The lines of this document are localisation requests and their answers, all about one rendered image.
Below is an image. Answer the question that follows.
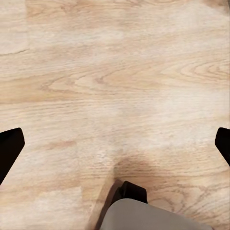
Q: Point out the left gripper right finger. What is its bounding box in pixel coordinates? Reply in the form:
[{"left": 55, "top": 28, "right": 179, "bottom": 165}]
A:
[{"left": 215, "top": 127, "right": 230, "bottom": 166}]

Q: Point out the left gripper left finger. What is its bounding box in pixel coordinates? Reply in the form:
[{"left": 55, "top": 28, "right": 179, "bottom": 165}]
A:
[{"left": 0, "top": 127, "right": 25, "bottom": 185}]

